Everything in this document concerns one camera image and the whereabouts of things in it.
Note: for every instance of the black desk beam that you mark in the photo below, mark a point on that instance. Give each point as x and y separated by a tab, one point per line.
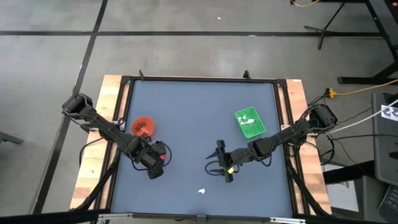
348	172

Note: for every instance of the black aluminium table frame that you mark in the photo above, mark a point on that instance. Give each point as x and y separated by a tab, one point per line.
202	78

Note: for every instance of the grey-blue table mat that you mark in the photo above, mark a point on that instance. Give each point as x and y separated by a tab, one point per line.
186	109

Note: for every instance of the black desk leg frame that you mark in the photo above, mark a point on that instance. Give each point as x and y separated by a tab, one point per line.
357	80

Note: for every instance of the black keyboard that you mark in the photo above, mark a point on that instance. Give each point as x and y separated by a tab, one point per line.
390	202

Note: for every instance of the black tripod stand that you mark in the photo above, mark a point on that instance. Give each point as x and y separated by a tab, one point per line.
323	31

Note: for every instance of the green plastic basket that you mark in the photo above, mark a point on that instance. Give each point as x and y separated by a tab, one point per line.
258	130

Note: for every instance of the grey chair leg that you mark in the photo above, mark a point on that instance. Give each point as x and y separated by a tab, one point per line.
9	138

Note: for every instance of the pink plastic bowl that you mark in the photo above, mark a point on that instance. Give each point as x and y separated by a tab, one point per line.
163	157

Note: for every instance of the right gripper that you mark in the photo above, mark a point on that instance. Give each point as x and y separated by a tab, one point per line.
228	158

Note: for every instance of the orange plastic bowl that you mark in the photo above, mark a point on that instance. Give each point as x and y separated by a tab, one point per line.
150	123

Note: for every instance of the yellow power plug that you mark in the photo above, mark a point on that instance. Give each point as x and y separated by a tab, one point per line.
330	92

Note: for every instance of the black and white tag label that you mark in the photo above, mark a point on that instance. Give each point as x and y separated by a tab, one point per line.
390	112

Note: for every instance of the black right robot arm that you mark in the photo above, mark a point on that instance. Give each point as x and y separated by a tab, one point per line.
280	137

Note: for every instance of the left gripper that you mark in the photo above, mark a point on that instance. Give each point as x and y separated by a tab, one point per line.
149	157

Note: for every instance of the grey cabinet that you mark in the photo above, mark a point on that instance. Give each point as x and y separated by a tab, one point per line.
384	149

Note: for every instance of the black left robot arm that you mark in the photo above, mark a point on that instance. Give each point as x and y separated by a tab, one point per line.
105	127

